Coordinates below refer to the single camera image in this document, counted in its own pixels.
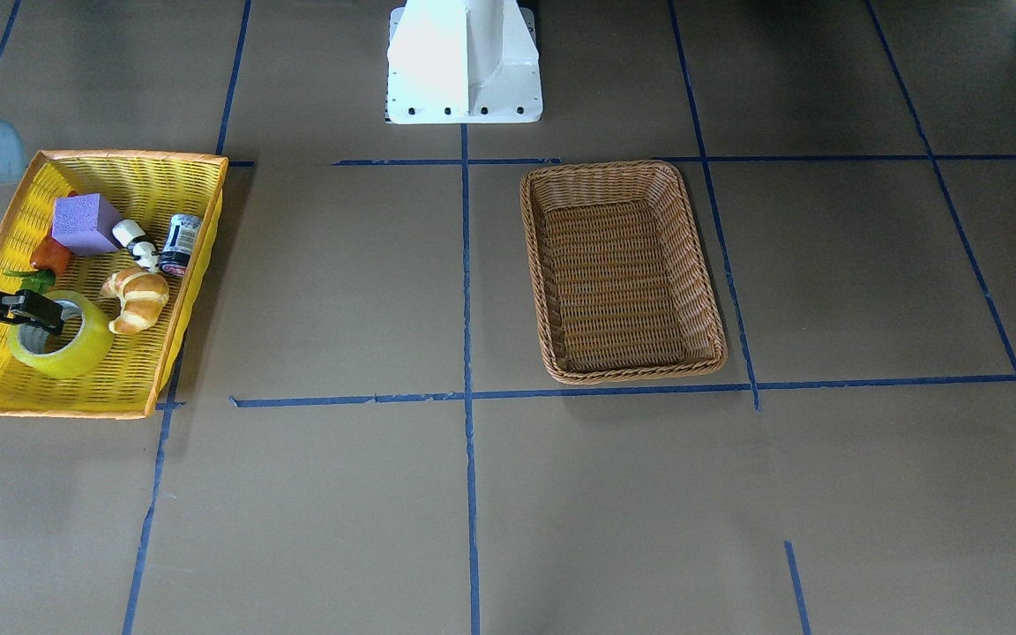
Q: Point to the yellow tape roll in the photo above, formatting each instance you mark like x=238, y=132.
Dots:
x=84, y=341

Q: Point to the toy croissant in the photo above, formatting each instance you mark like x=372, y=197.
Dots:
x=142, y=296

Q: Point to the toy carrot with leaves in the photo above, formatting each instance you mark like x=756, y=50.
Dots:
x=49, y=261

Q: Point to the purple foam cube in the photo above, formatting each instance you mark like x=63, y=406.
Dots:
x=84, y=224

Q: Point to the yellow plastic woven basket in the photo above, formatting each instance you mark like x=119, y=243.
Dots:
x=146, y=186

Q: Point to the brown wicker basket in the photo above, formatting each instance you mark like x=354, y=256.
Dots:
x=621, y=287

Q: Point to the small dark can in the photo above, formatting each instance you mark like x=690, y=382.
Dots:
x=177, y=253

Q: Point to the white pedestal column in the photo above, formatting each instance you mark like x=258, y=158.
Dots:
x=463, y=62

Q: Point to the white small bottle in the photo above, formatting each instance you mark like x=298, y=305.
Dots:
x=133, y=239

